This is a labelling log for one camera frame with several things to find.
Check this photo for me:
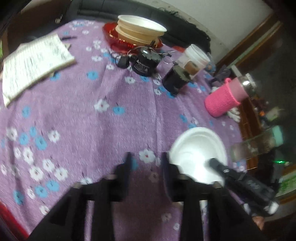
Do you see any small white foam bowl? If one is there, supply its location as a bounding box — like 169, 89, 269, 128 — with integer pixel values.
169, 127, 227, 184

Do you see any near red tray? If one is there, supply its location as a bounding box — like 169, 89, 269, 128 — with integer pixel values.
1, 202, 29, 241

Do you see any red tray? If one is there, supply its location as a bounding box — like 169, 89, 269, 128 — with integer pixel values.
1, 202, 29, 241
102, 20, 167, 52

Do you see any glass jar green lid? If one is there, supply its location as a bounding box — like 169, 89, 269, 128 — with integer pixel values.
230, 126, 283, 162

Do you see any pink knit-sleeved bottle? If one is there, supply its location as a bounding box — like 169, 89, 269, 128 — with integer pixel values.
204, 73, 257, 118

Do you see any purple floral tablecloth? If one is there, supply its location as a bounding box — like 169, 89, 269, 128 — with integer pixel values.
1, 20, 242, 240

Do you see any brown grinding wheel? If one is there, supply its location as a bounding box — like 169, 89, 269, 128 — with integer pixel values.
184, 61, 200, 76

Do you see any white plastic jar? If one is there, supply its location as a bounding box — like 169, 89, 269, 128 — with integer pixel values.
176, 44, 211, 79

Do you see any lined handwritten notebook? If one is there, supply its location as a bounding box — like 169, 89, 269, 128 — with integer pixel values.
2, 34, 75, 106

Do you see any black power adapter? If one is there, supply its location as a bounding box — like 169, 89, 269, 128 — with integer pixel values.
116, 55, 130, 69

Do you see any black motor with gear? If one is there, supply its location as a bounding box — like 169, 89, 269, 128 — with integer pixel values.
128, 40, 171, 77

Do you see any black pen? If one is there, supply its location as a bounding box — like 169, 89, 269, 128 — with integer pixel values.
61, 36, 77, 41

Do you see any black leather sofa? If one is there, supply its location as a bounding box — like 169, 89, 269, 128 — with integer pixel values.
67, 0, 211, 53

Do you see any far red tray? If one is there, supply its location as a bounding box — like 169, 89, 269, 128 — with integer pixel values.
102, 20, 167, 52

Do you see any far beige bowl stack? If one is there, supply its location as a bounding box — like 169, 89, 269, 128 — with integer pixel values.
115, 15, 167, 46

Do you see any brown armchair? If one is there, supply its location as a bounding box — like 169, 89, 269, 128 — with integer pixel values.
4, 1, 71, 52

